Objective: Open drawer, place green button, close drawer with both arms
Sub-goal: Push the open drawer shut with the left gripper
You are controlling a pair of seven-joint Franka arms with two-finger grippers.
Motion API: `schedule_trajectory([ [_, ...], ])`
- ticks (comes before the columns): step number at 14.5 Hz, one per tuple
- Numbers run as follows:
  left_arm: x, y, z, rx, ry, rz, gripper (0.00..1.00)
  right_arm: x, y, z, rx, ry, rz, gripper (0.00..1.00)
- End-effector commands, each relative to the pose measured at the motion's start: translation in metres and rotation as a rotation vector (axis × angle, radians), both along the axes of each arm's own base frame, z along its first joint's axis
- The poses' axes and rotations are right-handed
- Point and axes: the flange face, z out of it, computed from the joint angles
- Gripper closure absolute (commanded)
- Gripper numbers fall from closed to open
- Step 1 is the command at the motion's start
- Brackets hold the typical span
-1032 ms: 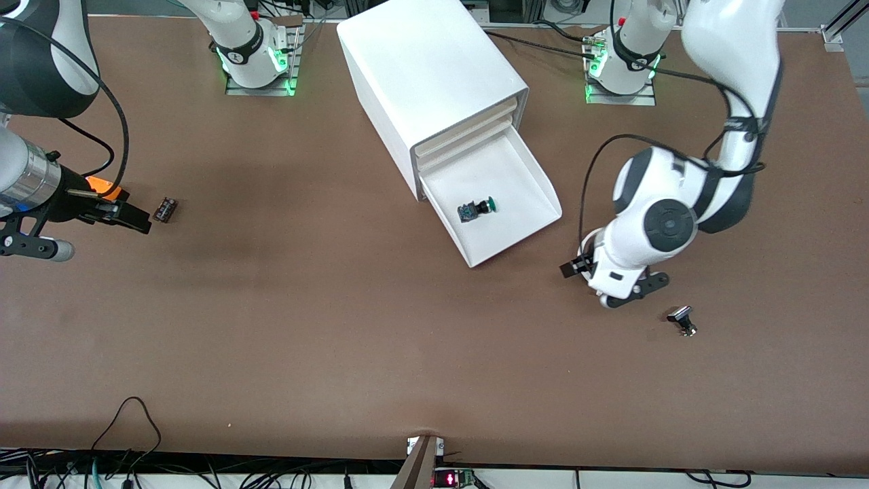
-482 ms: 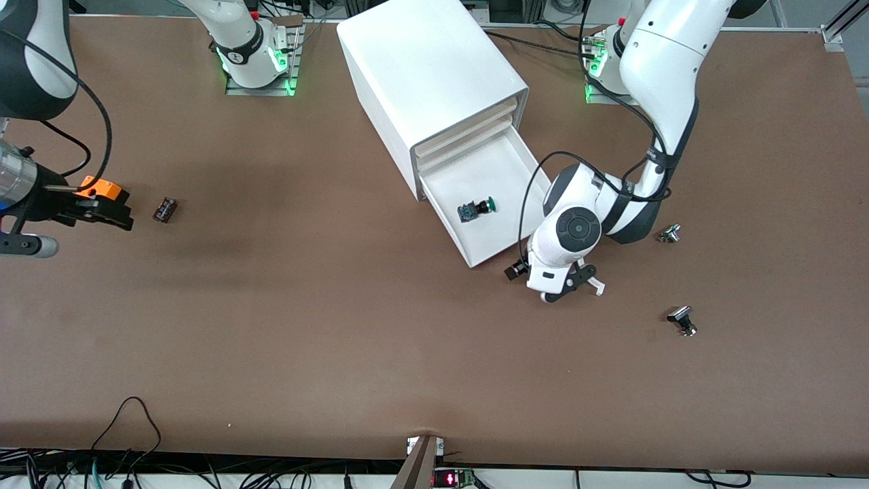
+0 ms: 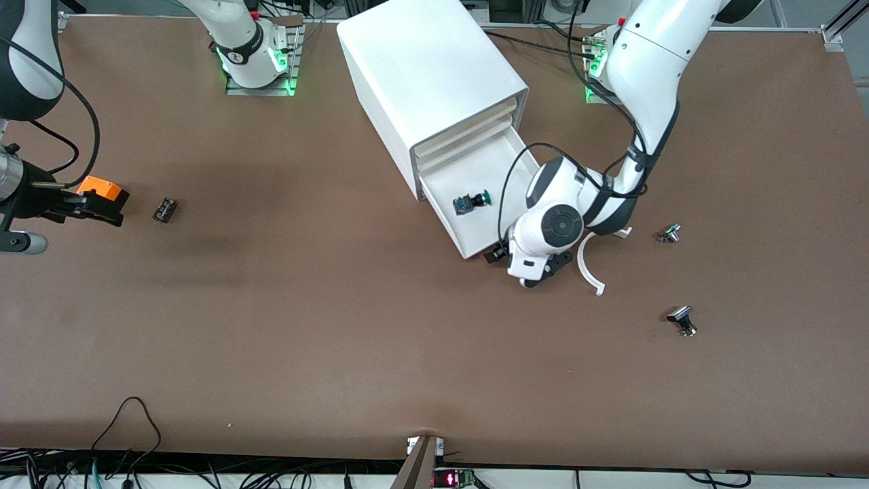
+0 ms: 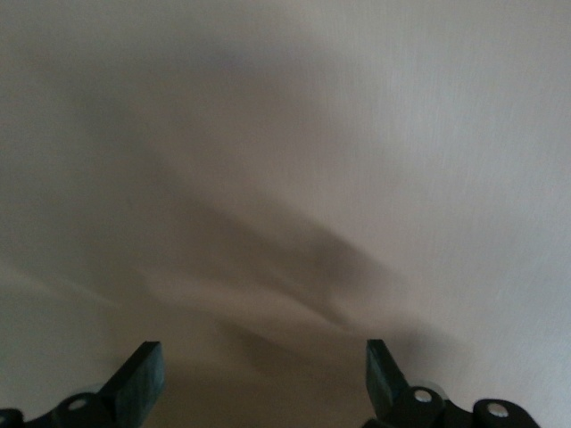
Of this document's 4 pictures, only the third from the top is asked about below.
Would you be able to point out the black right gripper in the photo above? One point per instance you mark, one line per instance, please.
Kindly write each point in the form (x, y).
(32, 198)

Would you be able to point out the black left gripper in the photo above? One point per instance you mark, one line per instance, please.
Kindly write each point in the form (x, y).
(500, 252)

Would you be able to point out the white plastic drawer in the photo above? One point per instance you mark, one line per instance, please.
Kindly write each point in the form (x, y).
(468, 141)
(475, 234)
(468, 126)

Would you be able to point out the green push button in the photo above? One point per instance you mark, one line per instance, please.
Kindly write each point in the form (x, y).
(472, 202)

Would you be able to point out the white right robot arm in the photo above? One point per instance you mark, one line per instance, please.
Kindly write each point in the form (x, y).
(241, 47)

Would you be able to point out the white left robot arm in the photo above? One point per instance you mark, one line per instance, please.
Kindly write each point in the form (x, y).
(645, 61)

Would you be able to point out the white drawer cabinet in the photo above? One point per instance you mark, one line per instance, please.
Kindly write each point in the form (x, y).
(421, 61)

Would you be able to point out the orange box black base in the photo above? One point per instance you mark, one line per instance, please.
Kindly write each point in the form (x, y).
(102, 185)

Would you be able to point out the small black connector block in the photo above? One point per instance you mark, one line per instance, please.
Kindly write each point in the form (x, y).
(165, 209)

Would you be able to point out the white curved plastic arc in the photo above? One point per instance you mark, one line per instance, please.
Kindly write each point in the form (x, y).
(584, 268)

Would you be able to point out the small metal fitting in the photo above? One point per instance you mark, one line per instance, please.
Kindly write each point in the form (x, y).
(669, 234)

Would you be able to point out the small red display device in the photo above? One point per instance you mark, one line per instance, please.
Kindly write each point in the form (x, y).
(451, 479)

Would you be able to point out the black headed silver switch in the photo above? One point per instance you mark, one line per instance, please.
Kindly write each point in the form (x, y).
(682, 319)

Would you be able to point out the brown camera mount post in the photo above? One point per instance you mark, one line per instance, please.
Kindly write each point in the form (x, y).
(417, 465)

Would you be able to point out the aluminium frame profile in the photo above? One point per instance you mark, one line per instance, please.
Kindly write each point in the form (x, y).
(838, 34)

